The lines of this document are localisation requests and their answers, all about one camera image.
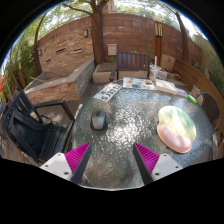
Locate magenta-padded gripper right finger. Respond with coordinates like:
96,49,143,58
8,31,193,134
132,142,184,186

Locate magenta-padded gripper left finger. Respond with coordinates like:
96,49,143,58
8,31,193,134
39,142,93,186

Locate grey computer mouse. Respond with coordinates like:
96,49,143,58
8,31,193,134
90,110,109,132

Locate pastel green mouse pad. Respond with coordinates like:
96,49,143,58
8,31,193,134
156,105,197,155

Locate black plastic chair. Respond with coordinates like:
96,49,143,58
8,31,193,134
0,89,76,164

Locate white number plate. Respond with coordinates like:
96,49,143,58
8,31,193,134
92,82,123,103

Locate green packet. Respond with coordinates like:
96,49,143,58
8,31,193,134
187,94,199,105

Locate small white blue booklet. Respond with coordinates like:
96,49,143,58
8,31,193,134
175,87,189,98

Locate open white book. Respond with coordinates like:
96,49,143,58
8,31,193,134
154,78,179,96

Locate colourful printed sheet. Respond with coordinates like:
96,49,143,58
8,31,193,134
122,76,157,91

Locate dark wicker chair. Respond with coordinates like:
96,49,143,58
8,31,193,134
194,91,222,134

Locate clear plastic cup with straw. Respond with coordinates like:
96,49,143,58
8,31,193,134
148,55,162,83

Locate beige stone block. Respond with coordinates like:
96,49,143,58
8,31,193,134
160,54,177,72

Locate dark wooden slatted chair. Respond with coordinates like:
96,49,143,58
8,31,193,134
109,51,152,82

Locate slim tree trunk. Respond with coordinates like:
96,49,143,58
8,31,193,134
171,6,191,63

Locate forked tree trunk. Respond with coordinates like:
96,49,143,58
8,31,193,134
61,0,116,66

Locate grey wall utility box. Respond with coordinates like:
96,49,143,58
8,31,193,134
106,43,118,57

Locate wooden garden lamp post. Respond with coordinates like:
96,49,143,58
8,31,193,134
152,17,164,67

